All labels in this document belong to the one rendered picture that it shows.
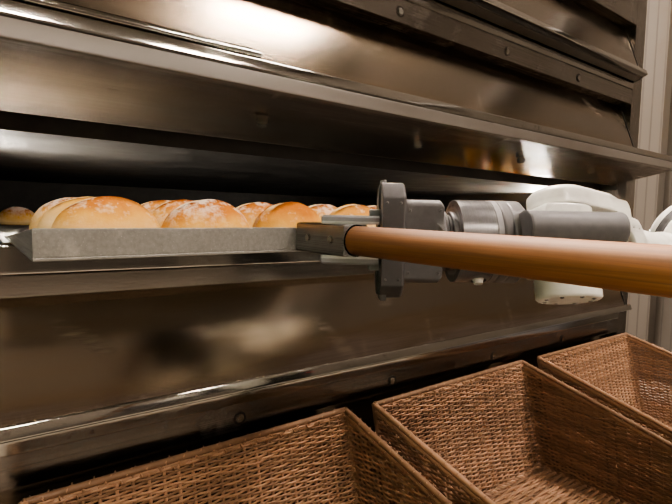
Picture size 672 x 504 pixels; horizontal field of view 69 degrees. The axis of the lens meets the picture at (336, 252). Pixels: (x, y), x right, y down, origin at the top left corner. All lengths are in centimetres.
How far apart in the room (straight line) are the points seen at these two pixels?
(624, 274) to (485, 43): 105
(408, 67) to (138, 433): 86
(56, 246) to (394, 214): 31
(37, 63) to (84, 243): 27
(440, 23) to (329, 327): 71
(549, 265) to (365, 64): 75
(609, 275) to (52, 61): 60
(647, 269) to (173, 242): 39
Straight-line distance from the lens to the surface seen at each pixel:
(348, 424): 102
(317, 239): 53
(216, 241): 52
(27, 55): 67
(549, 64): 156
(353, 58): 102
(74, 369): 80
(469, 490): 93
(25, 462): 84
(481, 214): 51
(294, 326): 93
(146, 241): 50
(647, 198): 450
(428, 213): 51
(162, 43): 69
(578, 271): 34
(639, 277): 33
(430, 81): 116
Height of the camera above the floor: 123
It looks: 4 degrees down
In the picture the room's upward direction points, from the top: 1 degrees clockwise
